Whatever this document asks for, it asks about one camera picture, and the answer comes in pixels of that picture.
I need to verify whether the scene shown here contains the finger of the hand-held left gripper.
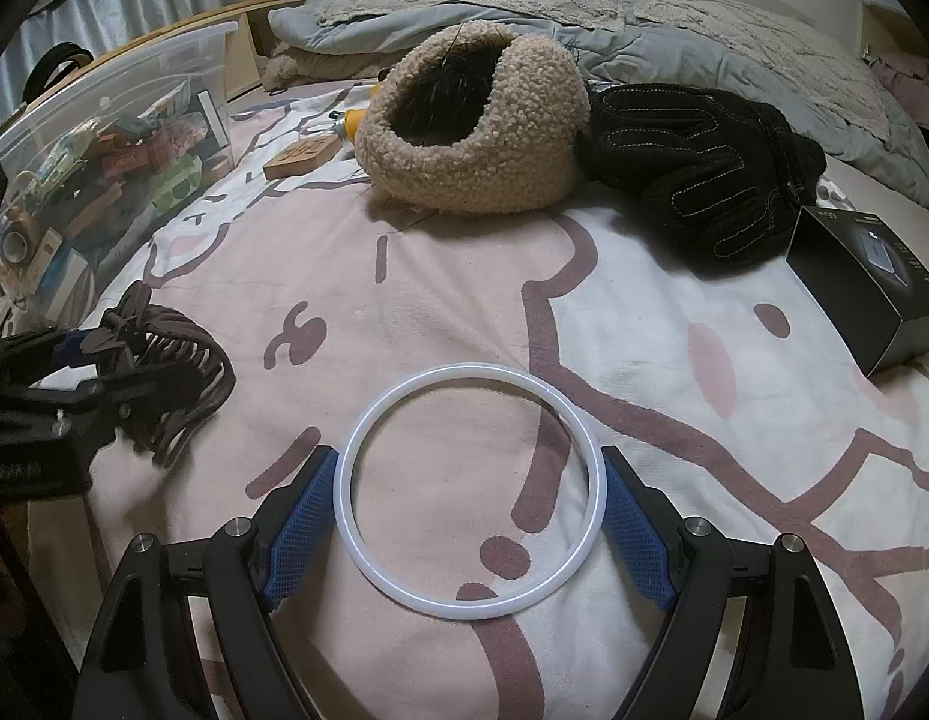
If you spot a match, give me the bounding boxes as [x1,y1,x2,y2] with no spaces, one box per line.
[0,326,139,391]
[29,373,161,452]

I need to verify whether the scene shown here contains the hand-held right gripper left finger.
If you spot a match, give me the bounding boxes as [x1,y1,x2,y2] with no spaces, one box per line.
[73,444,340,720]

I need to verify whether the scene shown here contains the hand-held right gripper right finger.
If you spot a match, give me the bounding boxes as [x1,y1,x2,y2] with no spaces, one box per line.
[600,444,865,720]

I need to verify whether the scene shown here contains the brown hair claw clip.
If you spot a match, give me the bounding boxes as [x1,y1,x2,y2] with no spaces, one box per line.
[97,281,236,470]

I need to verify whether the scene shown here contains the white silicone ring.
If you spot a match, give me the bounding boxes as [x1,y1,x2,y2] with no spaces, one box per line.
[333,364,607,622]

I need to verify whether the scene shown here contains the carved wooden block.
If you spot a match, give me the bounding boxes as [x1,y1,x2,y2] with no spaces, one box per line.
[263,136,338,181]

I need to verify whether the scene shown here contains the clear plastic storage box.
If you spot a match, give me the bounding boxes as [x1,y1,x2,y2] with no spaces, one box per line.
[0,21,241,346]

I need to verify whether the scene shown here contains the yellow plastic device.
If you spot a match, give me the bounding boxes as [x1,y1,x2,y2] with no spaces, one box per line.
[331,86,383,155]

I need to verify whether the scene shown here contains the beige fuzzy slipper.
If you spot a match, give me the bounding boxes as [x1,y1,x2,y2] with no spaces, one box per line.
[355,22,592,215]

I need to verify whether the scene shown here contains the cartoon printed blanket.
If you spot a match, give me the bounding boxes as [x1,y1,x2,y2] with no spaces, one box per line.
[25,79,929,720]

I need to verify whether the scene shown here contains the black sun visor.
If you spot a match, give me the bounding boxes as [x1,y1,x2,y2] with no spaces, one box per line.
[25,43,94,95]

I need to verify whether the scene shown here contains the black cardboard box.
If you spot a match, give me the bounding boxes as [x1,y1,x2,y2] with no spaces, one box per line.
[783,204,929,380]

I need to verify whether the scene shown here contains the long wooden shelf unit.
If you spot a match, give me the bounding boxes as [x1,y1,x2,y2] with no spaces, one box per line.
[0,0,311,136]

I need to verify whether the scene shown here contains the beige plush toy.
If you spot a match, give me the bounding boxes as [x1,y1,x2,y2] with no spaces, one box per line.
[258,49,304,95]

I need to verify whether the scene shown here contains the pale blue curtain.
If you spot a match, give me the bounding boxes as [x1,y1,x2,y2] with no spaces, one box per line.
[3,0,229,102]

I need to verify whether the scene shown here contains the pair of black gloves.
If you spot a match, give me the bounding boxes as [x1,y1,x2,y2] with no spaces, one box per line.
[577,82,827,278]

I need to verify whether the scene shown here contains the blue-grey quilt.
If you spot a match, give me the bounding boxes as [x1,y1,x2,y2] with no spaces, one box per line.
[268,4,929,211]

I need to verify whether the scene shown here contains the pink clothing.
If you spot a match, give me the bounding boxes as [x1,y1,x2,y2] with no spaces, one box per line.
[870,52,929,128]

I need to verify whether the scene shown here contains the cream side cabinet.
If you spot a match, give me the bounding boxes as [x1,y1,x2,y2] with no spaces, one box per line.
[861,0,916,65]

